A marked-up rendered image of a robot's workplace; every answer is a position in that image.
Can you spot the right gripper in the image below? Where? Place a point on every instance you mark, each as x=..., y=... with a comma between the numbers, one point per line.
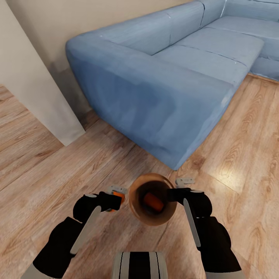
x=173, y=194

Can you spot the can of soda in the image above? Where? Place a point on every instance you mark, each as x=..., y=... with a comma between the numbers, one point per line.
x=120, y=195
x=153, y=201

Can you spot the robot trunk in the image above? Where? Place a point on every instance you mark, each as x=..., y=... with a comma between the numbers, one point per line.
x=139, y=265

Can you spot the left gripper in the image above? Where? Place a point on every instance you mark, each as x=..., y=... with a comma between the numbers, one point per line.
x=113, y=201

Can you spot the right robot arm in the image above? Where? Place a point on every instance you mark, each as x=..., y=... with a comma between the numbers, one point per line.
x=210, y=236

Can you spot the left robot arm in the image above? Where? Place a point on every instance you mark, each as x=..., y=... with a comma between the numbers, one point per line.
x=68, y=236

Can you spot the trash can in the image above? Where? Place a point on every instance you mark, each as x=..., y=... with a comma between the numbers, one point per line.
x=158, y=185

